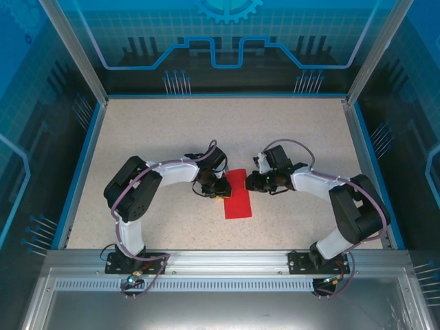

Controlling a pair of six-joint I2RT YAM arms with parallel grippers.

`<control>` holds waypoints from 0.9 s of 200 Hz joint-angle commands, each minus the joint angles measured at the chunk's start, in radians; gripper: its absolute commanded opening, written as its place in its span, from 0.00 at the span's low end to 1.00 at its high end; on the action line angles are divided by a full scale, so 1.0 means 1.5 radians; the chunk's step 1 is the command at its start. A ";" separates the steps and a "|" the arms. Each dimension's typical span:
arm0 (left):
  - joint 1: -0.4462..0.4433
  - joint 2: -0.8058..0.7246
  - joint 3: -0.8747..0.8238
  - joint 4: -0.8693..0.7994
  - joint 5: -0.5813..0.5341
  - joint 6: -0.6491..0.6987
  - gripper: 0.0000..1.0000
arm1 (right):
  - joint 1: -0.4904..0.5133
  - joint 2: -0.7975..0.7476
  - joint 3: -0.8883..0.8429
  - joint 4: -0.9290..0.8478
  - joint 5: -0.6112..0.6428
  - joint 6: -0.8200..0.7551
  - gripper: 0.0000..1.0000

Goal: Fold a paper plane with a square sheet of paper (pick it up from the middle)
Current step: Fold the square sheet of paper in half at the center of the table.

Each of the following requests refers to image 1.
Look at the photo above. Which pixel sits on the red square paper sheet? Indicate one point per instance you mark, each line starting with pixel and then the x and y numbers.
pixel 237 203

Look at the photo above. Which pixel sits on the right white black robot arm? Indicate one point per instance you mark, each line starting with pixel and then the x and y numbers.
pixel 309 184

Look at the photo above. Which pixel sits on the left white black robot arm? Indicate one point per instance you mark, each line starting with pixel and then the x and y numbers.
pixel 175 173

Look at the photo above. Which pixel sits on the silver sheet metal panel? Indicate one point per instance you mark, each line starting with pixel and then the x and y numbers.
pixel 223 309

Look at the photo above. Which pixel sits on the blue table edge strip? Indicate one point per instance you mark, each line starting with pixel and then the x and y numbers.
pixel 379 172
pixel 227 96
pixel 87 161

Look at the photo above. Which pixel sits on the small connector with green light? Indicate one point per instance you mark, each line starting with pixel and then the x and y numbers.
pixel 331 280
pixel 132 279

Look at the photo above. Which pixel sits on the long aluminium mounting rail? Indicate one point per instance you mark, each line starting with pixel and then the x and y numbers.
pixel 227 263

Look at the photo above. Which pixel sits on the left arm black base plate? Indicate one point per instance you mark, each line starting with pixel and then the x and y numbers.
pixel 158 258

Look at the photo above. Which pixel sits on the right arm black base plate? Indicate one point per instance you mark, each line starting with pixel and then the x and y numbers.
pixel 297 263

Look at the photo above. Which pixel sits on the aluminium side rail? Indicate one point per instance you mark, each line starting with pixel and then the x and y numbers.
pixel 369 172

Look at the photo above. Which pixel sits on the aluminium frame post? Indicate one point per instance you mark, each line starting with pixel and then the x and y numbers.
pixel 374 51
pixel 80 51

